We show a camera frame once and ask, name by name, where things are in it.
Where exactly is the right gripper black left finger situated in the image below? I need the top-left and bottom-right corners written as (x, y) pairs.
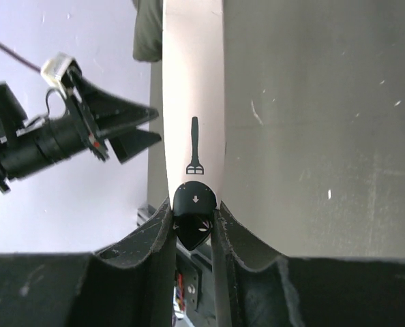
top-left (0, 202), bottom-right (176, 326)

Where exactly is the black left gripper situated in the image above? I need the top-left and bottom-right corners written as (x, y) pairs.
top-left (40, 67), bottom-right (162, 164)

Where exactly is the slim white H' box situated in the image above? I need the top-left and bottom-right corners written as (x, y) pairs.
top-left (162, 0), bottom-right (226, 251)

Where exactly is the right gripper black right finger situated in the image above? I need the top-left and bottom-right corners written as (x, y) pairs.
top-left (211, 206), bottom-right (405, 326)

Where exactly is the olive green cloth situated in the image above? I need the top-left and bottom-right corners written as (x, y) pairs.
top-left (132, 0), bottom-right (163, 63)

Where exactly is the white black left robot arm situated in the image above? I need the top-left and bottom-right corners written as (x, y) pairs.
top-left (0, 68), bottom-right (162, 193)

